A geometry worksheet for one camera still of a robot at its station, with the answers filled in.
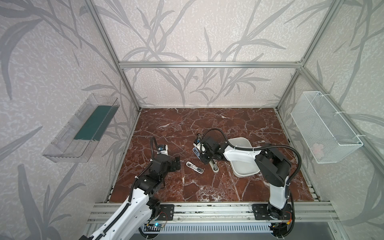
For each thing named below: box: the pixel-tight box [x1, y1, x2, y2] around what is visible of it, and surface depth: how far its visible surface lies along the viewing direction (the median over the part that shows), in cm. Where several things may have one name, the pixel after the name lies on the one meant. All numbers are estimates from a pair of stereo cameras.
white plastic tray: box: [223, 137, 262, 178], surface depth 64 cm
